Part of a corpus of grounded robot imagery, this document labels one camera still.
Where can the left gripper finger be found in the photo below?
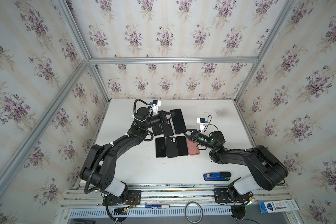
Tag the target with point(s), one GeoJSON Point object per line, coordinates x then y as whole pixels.
{"type": "Point", "coordinates": [165, 113]}
{"type": "Point", "coordinates": [166, 120]}

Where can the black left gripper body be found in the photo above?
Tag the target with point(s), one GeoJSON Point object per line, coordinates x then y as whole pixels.
{"type": "Point", "coordinates": [160, 116]}

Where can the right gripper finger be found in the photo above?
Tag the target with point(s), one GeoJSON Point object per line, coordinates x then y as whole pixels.
{"type": "Point", "coordinates": [193, 131]}
{"type": "Point", "coordinates": [189, 138]}

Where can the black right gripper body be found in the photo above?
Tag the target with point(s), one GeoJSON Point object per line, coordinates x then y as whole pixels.
{"type": "Point", "coordinates": [194, 134]}

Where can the pink-cased phone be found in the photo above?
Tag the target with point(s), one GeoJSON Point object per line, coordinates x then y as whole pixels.
{"type": "Point", "coordinates": [192, 148]}

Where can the purple smartphone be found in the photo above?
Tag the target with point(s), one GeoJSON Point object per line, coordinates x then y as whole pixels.
{"type": "Point", "coordinates": [182, 147]}

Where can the black phone case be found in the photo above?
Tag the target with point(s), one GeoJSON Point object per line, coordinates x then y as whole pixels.
{"type": "Point", "coordinates": [171, 147]}
{"type": "Point", "coordinates": [167, 129]}

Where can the black phone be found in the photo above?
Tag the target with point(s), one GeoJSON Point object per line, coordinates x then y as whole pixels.
{"type": "Point", "coordinates": [157, 130]}

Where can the black smartphone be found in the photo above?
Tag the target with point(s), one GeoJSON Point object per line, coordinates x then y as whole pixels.
{"type": "Point", "coordinates": [160, 147]}

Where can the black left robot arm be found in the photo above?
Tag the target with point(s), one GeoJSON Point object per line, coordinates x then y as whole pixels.
{"type": "Point", "coordinates": [99, 167]}

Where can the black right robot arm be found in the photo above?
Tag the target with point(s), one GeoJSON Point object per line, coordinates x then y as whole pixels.
{"type": "Point", "coordinates": [266, 171]}

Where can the blue black box cutter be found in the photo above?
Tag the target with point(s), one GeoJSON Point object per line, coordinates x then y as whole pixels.
{"type": "Point", "coordinates": [217, 176]}

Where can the blue marker pen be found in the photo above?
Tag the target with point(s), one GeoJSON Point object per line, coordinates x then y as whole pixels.
{"type": "Point", "coordinates": [157, 206]}

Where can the blue white cardboard box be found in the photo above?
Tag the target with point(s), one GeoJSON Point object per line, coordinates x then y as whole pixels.
{"type": "Point", "coordinates": [278, 206]}

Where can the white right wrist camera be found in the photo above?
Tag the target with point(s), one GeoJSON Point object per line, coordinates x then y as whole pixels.
{"type": "Point", "coordinates": [203, 123]}

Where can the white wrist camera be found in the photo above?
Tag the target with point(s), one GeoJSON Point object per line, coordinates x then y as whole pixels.
{"type": "Point", "coordinates": [153, 107]}
{"type": "Point", "coordinates": [203, 123]}

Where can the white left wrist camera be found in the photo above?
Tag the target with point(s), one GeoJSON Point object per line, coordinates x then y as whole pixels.
{"type": "Point", "coordinates": [153, 107]}

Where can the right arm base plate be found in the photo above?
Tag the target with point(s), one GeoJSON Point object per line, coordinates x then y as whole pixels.
{"type": "Point", "coordinates": [226, 195]}

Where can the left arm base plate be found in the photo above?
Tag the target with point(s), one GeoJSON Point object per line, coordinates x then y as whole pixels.
{"type": "Point", "coordinates": [128, 197]}

